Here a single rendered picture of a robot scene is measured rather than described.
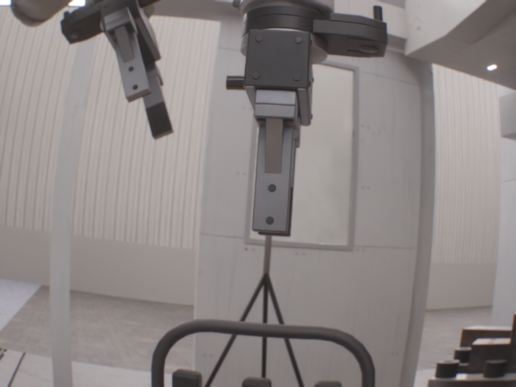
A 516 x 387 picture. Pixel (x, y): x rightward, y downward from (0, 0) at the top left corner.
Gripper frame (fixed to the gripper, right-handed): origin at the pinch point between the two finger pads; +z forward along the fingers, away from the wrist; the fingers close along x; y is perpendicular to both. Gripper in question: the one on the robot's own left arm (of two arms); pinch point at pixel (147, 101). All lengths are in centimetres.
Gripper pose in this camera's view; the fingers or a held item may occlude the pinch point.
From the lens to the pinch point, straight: 73.7
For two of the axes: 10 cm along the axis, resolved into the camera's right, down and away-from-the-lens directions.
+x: 0.6, 2.3, 9.7
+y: 9.4, -3.4, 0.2
